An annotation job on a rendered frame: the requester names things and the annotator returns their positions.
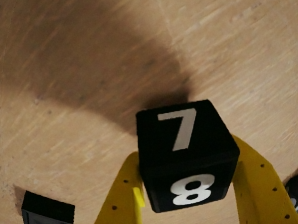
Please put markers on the black digit cube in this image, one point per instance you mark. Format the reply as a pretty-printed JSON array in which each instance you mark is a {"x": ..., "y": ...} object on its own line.
[{"x": 187, "y": 156}]

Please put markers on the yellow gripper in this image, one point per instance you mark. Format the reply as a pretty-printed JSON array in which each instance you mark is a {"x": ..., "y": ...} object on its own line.
[{"x": 261, "y": 197}]

